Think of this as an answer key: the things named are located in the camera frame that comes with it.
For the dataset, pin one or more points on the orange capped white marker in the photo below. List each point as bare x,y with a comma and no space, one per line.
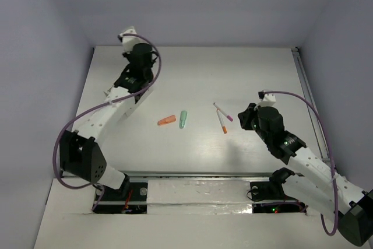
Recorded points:
222,124

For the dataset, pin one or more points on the green translucent correction tape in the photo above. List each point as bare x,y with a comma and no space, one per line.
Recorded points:
183,119

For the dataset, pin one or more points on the orange translucent correction tape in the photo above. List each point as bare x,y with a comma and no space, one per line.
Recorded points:
167,120

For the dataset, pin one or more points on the pink capped white marker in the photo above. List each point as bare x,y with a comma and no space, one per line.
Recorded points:
229,117

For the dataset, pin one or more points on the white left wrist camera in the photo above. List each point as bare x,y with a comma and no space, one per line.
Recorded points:
127,39

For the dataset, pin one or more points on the aluminium rail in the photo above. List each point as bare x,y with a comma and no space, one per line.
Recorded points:
163,174
306,91

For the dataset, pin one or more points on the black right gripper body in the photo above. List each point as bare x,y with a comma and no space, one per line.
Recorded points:
250,117

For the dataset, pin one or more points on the aluminium rail front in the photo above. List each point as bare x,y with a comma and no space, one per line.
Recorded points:
163,174

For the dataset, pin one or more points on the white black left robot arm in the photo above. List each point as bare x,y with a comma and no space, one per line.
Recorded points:
80,150

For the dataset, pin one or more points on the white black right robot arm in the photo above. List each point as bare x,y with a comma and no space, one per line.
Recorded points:
307,178

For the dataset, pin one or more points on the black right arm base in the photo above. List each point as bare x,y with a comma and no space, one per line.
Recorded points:
269,197

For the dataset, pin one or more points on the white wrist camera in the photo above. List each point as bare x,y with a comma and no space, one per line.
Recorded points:
127,39
266,99

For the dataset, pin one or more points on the aluminium rail right side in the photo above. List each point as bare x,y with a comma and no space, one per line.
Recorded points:
306,91

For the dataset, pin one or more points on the white slotted organizer box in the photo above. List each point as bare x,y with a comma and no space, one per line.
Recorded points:
125,107

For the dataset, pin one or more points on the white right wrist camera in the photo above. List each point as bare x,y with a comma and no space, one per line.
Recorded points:
266,99

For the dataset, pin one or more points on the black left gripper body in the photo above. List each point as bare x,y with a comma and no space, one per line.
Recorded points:
126,55

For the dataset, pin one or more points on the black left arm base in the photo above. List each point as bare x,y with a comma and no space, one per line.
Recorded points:
130,198

